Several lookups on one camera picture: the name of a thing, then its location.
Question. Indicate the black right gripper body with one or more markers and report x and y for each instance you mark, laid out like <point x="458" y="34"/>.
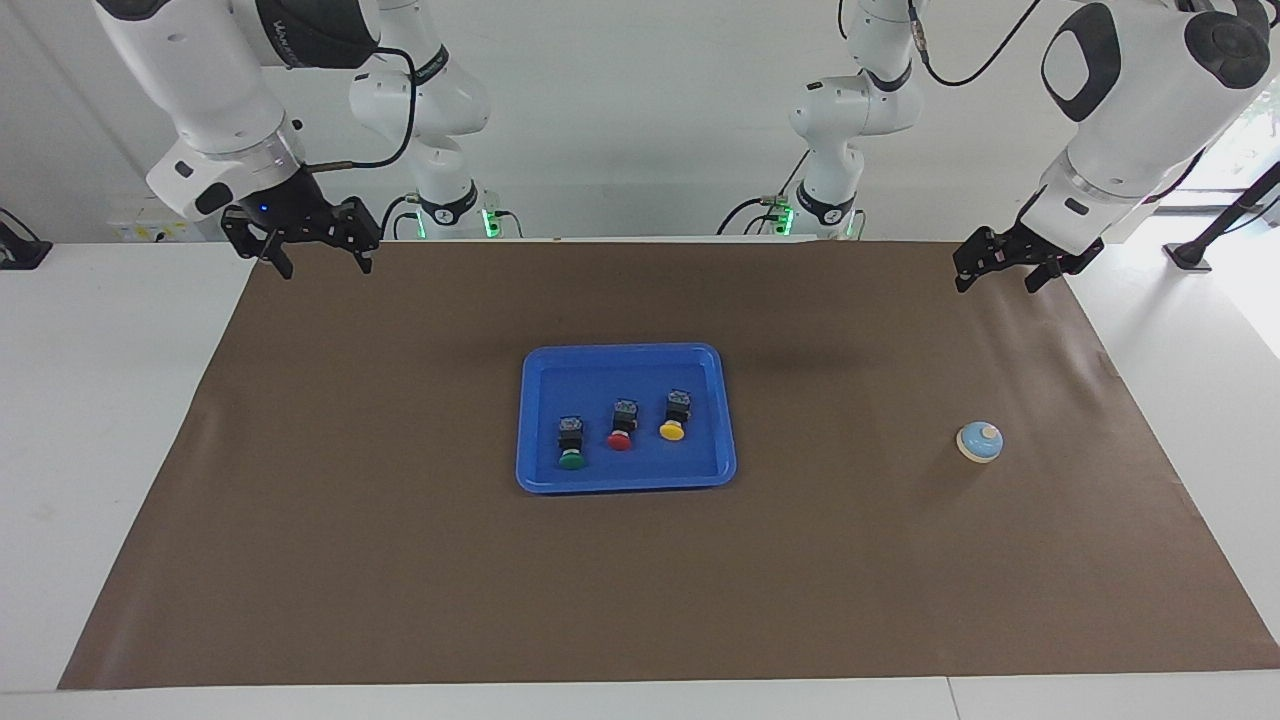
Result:
<point x="295" y="210"/>

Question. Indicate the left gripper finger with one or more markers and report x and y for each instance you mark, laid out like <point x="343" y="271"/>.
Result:
<point x="1040" y="276"/>
<point x="965" y="279"/>

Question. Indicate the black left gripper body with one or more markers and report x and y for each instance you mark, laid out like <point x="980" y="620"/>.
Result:
<point x="1025" y="245"/>

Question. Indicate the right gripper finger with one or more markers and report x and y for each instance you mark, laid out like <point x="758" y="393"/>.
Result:
<point x="362" y="256"/>
<point x="280" y="260"/>

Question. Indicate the green push button switch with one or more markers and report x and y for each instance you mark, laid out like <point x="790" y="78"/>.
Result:
<point x="571" y="458"/>

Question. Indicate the red push button switch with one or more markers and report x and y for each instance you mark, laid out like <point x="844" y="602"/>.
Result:
<point x="621" y="438"/>

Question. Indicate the yellow push button switch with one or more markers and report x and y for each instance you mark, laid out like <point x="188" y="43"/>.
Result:
<point x="673" y="428"/>

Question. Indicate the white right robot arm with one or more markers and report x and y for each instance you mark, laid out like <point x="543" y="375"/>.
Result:
<point x="210" y="80"/>

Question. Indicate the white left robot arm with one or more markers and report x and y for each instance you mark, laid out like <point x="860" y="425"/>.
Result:
<point x="1130" y="100"/>

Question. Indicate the light blue desk bell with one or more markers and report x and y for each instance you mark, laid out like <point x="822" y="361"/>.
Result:
<point x="979" y="444"/>

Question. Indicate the blue plastic tray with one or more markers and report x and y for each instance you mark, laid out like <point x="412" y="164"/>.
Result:
<point x="640" y="470"/>

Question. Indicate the white power strip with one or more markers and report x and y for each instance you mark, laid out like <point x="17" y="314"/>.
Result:
<point x="150" y="228"/>

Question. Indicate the black stand with base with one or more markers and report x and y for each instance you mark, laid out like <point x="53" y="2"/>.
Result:
<point x="1190" y="255"/>

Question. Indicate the black device on table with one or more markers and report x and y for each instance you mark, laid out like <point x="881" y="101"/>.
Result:
<point x="20" y="250"/>

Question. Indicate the brown paper table mat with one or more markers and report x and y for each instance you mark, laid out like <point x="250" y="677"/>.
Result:
<point x="400" y="600"/>

